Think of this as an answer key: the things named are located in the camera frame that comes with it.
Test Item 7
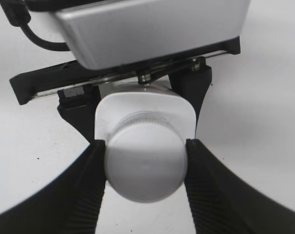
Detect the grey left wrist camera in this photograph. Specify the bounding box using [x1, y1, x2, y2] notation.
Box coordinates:
[51, 0, 250, 70]

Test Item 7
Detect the white yili changqing yogurt bottle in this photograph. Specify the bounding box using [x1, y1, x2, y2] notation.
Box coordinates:
[94, 83, 197, 140]

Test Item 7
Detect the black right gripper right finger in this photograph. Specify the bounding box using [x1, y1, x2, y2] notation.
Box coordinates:
[184, 139, 295, 234]

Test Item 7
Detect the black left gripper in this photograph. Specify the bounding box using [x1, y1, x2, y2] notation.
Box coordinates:
[9, 37, 240, 142]

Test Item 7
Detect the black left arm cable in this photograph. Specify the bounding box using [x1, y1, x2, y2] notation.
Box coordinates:
[0, 0, 72, 52]

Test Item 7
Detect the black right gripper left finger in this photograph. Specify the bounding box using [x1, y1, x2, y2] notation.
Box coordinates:
[0, 140, 106, 234]

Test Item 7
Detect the white screw bottle cap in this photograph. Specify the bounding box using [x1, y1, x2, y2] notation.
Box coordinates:
[104, 118, 187, 203]

